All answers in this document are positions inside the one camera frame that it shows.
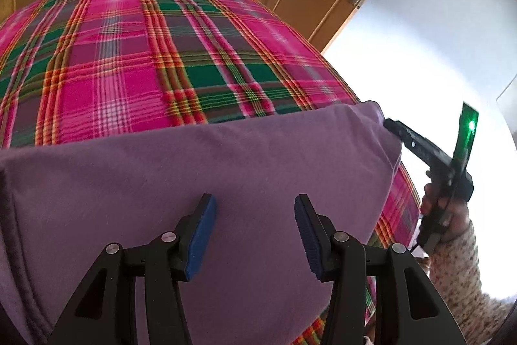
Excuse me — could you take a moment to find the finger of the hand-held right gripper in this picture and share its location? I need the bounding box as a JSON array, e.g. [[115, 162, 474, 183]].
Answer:
[[383, 118, 453, 168]]

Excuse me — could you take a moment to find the purple fleece garment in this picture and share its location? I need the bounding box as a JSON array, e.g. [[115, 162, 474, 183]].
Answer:
[[0, 100, 405, 345]]

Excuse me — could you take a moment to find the small wall niche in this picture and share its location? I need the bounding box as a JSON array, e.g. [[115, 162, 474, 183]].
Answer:
[[495, 74, 517, 139]]

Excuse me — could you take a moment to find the pink green plaid blanket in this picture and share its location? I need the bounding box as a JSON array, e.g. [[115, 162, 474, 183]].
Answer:
[[0, 0, 423, 345]]

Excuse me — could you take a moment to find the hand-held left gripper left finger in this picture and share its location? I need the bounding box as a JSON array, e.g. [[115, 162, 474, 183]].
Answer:
[[47, 193, 219, 345]]

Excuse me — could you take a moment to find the person's right hand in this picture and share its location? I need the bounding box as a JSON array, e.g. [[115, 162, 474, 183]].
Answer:
[[420, 181, 472, 245]]

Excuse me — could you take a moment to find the person's right forearm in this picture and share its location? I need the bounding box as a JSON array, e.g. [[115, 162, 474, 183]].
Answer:
[[426, 220, 517, 345]]

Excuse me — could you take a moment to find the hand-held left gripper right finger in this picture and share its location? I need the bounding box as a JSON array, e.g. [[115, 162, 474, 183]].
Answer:
[[294, 193, 467, 345]]

